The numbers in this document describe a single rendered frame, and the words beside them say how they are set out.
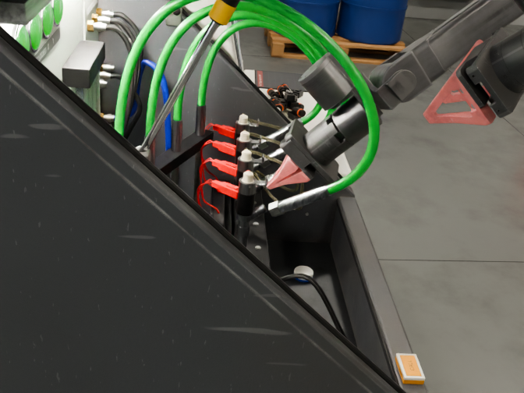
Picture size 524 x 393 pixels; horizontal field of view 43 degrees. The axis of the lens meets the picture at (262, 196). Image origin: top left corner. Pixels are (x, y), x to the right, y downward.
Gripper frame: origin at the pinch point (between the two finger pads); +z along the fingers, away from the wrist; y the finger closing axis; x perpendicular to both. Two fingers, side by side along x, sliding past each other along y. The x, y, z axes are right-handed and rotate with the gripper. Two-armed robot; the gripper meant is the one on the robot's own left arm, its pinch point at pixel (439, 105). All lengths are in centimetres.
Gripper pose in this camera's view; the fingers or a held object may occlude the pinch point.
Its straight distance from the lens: 80.6
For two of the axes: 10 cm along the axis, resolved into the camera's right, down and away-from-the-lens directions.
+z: -5.9, 3.3, 7.4
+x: 6.3, 7.6, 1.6
